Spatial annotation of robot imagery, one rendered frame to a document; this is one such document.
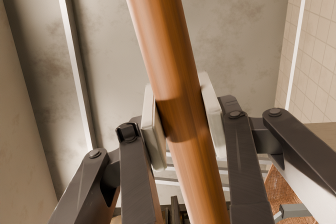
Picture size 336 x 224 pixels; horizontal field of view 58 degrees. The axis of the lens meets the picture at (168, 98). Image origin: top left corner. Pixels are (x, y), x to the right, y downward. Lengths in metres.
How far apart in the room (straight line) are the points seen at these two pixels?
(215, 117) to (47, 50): 3.74
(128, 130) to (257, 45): 3.68
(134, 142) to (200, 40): 3.50
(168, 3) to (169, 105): 0.06
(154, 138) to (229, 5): 3.47
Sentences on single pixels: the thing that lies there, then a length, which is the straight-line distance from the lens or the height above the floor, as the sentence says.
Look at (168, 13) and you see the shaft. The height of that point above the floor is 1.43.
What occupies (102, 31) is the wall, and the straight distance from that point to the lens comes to 3.64.
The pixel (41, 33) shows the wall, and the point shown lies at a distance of 3.83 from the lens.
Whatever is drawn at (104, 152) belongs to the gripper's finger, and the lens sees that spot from 0.16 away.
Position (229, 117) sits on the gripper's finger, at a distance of 0.15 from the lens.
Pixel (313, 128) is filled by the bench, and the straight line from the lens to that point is 2.26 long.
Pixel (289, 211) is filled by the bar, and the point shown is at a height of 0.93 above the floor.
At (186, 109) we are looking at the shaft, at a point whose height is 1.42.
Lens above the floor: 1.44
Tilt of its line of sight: 1 degrees down
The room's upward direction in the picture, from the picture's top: 93 degrees counter-clockwise
